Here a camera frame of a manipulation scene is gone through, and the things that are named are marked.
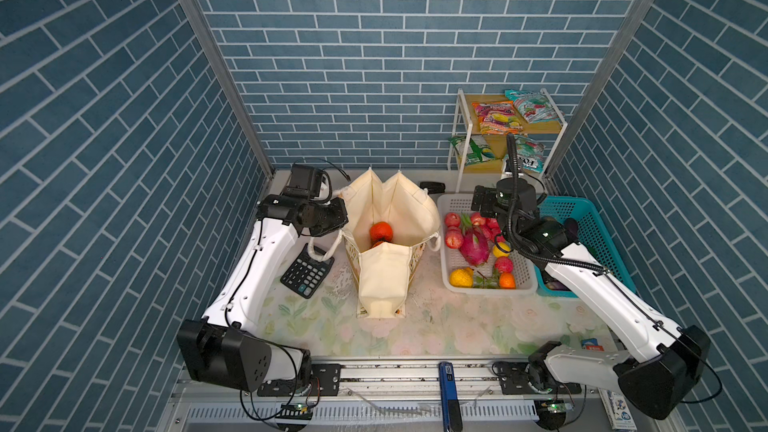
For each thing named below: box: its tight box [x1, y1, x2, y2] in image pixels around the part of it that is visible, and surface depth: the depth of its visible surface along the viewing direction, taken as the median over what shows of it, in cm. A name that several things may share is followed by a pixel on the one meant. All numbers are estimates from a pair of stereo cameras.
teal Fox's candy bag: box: [515, 134, 546, 173], surface depth 104 cm
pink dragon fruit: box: [459, 213, 491, 266], surface depth 92 cm
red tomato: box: [369, 221, 393, 243], surface depth 97 cm
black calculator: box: [280, 242, 335, 299], surface depth 93 cm
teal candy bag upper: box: [505, 89, 564, 124], surface depth 92 cm
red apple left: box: [445, 228, 464, 249], surface depth 92 cm
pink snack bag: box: [472, 101, 524, 135], surface depth 88 cm
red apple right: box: [444, 212, 461, 227], surface depth 103 cm
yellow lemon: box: [449, 267, 475, 288], surface depth 88 cm
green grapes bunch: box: [474, 270, 500, 289], surface depth 89 cm
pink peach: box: [494, 256, 515, 273], surface depth 91 cm
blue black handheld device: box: [438, 361, 463, 432], surface depth 71 cm
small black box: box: [419, 181, 446, 194], surface depth 117 cm
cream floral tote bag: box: [308, 168, 442, 318], surface depth 84 cm
